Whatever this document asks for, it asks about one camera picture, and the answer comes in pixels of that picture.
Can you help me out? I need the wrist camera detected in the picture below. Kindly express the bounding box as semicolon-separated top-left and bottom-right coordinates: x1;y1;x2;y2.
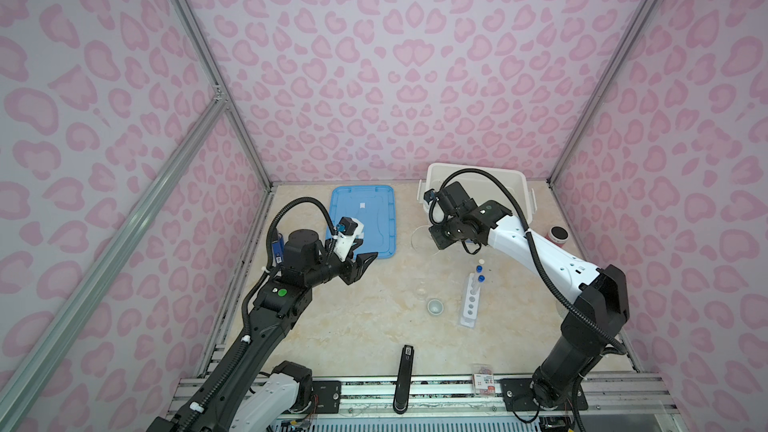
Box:
333;217;364;261
423;189;440;208

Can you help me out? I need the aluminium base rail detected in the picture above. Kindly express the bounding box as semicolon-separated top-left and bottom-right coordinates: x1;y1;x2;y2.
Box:
167;371;691;432

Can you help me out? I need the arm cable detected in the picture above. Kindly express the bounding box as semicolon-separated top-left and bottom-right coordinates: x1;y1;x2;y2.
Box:
428;167;628;432
265;196;337;271

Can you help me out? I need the black stapler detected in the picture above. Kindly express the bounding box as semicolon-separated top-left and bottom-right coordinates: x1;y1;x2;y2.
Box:
392;345;414;415

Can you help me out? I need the white plastic storage bin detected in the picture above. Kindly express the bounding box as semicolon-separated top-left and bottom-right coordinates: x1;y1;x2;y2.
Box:
417;162;537;224

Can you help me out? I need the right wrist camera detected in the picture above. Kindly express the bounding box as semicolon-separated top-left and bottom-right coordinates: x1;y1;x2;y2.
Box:
423;189;440;208

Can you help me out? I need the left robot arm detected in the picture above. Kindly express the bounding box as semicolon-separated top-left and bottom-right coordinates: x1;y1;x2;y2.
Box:
149;217;378;431

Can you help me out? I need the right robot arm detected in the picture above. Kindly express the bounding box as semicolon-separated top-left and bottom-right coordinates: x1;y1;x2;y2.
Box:
423;181;630;410

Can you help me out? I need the small white ceramic crucible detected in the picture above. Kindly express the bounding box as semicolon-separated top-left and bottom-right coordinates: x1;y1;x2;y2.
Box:
426;298;444;316

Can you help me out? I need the white test tube rack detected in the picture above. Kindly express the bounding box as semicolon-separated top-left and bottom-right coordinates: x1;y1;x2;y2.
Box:
459;273;480;328

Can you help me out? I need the blue plastic bin lid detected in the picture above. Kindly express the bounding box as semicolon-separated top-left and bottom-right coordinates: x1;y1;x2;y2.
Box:
329;185;397;259

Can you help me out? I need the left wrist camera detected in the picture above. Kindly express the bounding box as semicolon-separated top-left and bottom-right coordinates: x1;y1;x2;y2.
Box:
333;217;364;261

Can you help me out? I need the clear glass petri dish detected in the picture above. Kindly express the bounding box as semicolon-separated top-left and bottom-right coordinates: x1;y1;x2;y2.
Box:
410;225;436;254

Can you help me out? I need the pink jar black lid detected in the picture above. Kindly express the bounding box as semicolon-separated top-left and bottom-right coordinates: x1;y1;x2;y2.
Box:
547;226;569;248

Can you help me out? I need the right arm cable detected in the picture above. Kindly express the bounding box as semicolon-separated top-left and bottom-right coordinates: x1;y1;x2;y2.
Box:
428;167;628;432

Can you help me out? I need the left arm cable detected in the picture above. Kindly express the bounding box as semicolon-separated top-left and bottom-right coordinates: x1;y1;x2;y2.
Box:
265;196;337;271

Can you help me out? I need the staples box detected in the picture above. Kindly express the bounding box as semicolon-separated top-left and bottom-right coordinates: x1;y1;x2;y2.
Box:
472;363;496;396

